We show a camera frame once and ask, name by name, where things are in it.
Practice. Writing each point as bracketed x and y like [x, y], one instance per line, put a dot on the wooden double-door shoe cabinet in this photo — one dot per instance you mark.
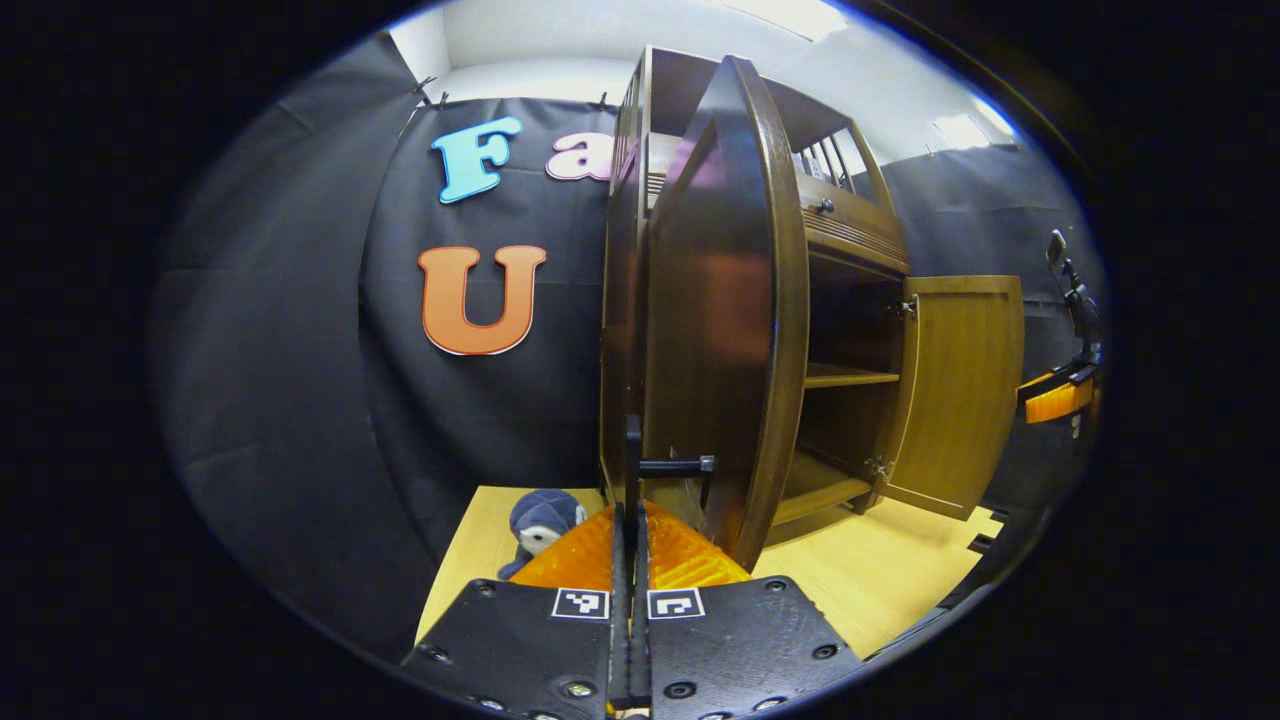
[620, 300]

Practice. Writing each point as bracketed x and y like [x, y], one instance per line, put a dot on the metal door hinge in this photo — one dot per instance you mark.
[907, 308]
[880, 470]

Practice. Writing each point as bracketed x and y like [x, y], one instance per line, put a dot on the wooden inner cabinet shelf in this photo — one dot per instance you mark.
[850, 377]

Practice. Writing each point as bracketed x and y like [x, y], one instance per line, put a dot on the wooden cabinet door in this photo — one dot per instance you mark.
[720, 300]
[960, 400]

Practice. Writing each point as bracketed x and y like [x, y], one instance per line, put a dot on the ceiling light panel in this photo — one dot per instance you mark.
[962, 130]

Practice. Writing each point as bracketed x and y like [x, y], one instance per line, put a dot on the wooden cabinet drawer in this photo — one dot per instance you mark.
[860, 235]

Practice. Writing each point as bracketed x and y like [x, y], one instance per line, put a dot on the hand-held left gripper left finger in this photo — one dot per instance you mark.
[520, 650]

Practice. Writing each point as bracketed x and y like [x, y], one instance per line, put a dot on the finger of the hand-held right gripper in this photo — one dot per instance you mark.
[1060, 398]

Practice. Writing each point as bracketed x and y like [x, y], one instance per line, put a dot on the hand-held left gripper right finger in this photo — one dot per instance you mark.
[750, 650]

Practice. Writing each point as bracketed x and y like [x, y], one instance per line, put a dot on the plush penguin toy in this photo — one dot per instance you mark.
[540, 525]

